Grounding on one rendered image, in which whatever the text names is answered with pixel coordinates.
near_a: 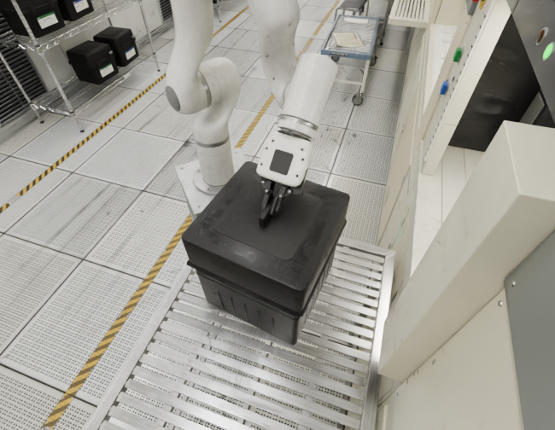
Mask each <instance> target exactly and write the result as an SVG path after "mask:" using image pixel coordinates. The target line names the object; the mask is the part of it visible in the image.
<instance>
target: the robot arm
mask: <svg viewBox="0 0 555 430"><path fill-rule="evenodd" d="M170 1H171V6H172V15H173V20H174V28H175V39H174V45H173V48H172V54H171V57H170V61H169V64H168V68H167V71H166V80H165V91H166V98H167V100H168V102H169V104H170V105H171V106H172V108H173V109H174V110H175V111H177V112H178V113H181V114H194V113H198V112H199V113H198V114H197V115H196V117H195V118H194V120H193V122H192V126H191V127H192V134H193V137H194V142H195V145H196V152H197V156H198V160H199V163H200V167H199V168H198V169H197V170H196V172H195V174H194V184H195V186H196V187H197V188H198V189H199V190H200V191H201V192H202V193H205V194H208V195H216V194H217V193H218V192H219V191H220V190H221V189H222V188H223V187H224V186H225V185H226V184H227V182H228V181H229V180H230V179H231V178H232V177H233V175H234V174H235V173H236V172H237V171H238V170H239V168H240V166H239V165H238V164H237V163H235V162H233V159H232V152H231V139H230V132H229V126H228V122H229V118H230V116H231V114H232V111H233V109H234V107H235V106H236V103H237V99H238V97H239V94H240V90H241V77H240V73H239V71H238V69H237V67H236V65H235V64H234V63H233V62H232V61H231V60H229V59H227V58H224V57H215V58H212V59H209V60H206V61H203V62H202V58H203V56H204V55H205V54H206V52H207V49H208V47H209V45H210V43H211V41H212V37H213V0H170ZM246 1H247V3H248V6H249V8H250V11H251V13H252V15H253V17H254V21H255V23H256V26H257V30H258V37H259V51H260V61H261V65H262V67H263V71H264V74H265V75H266V79H267V82H268V84H269V86H270V88H271V90H272V94H273V95H274V97H275V99H276V101H277V104H278V106H279V107H280V108H281V109H282V112H281V115H280V119H276V125H277V127H278V128H280V129H281V130H278V131H277V132H276V131H274V132H273V133H272V135H271V136H270V138H269V140H268V142H267V144H266V146H265V149H264V151H263V153H262V155H261V157H260V161H259V164H258V166H257V172H256V173H255V175H254V178H255V179H256V180H257V181H258V182H259V183H261V185H262V187H263V190H264V193H265V196H264V199H263V201H262V204H261V207H262V209H261V211H262V212H263V211H264V209H265V208H266V206H267V205H268V203H269V202H270V201H271V199H272V197H273V195H272V194H273V190H274V186H275V183H276V182H278V183H282V187H281V189H280V191H279V193H278V195H277V197H275V198H274V201H273V203H272V208H271V210H270V213H269V214H270V215H272V216H276V215H277V213H279V212H280V209H281V206H282V204H283V199H286V198H287V197H289V196H291V195H303V194H304V183H305V181H306V178H307V173H308V169H309V166H310V162H311V158H312V153H313V144H312V143H311V141H310V140H314V138H315V136H316V133H317V130H318V126H319V124H320V121H321V119H322V116H323V113H324V109H325V106H326V103H327V101H328V98H329V95H330V91H331V88H332V85H333V83H334V81H335V78H336V74H337V71H338V67H337V64H335V62H333V60H331V59H330V58H328V57H326V56H324V55H320V54H316V53H304V54H301V55H300V57H299V60H298V62H297V61H296V57H295V33H296V29H297V26H298V24H299V20H300V9H299V4H298V2H297V0H246ZM264 177H265V178H267V179H266V180H265V179H264ZM290 187H295V188H296V189H291V188H290Z"/></svg>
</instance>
